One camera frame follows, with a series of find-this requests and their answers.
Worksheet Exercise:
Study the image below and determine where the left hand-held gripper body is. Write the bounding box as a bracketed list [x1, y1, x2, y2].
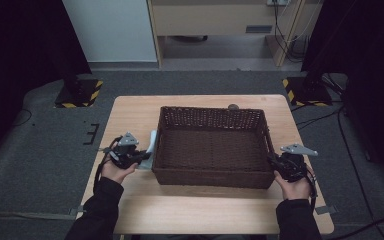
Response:
[107, 131, 143, 170]

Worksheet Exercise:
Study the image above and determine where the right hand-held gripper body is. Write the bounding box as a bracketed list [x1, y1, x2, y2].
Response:
[273, 143, 319, 184]

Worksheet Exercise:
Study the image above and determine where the light blue cloth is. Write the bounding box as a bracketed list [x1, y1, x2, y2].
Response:
[136, 129, 159, 171]

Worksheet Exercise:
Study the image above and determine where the brown wicker basket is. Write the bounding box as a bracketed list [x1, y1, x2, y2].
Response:
[151, 105, 277, 190]

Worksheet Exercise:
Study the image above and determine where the person's left hand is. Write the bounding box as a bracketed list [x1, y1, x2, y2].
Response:
[100, 161, 140, 185]

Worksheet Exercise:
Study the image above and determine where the person's right hand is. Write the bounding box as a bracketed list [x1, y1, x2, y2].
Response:
[273, 164, 315, 201]

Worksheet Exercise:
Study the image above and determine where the black yellow striped stand base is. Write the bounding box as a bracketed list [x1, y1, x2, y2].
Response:
[53, 74, 104, 109]
[282, 75, 334, 108]

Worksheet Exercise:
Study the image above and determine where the white cabinet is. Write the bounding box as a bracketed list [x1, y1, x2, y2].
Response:
[62, 0, 158, 63]

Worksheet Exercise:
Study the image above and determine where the black curtain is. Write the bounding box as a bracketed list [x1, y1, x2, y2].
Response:
[301, 0, 384, 188]
[0, 0, 93, 164]

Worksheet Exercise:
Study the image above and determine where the light wooden desk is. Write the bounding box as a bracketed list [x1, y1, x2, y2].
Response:
[146, 0, 307, 68]

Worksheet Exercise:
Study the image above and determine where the left hand-held gripper cable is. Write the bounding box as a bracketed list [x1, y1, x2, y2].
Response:
[93, 135, 123, 188]

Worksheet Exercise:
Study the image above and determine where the hand-held gripper cable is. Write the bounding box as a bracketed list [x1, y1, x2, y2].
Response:
[93, 135, 123, 188]
[305, 172, 319, 212]

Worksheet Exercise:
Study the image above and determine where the right hand-held gripper cable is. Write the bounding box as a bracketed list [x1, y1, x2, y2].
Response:
[305, 172, 319, 212]

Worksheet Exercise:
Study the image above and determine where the short black floor cable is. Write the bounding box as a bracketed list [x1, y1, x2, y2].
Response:
[295, 107, 343, 130]

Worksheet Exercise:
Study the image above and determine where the long thin black floor cable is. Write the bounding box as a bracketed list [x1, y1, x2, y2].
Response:
[337, 107, 384, 240]

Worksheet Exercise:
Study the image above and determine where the thick black floor cable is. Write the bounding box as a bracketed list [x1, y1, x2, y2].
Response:
[326, 214, 384, 240]

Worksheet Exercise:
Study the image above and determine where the looped thin black floor cable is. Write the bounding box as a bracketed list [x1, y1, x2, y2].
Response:
[11, 108, 33, 128]

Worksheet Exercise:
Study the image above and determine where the bundle of hanging cables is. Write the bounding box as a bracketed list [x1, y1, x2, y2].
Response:
[273, 0, 312, 64]

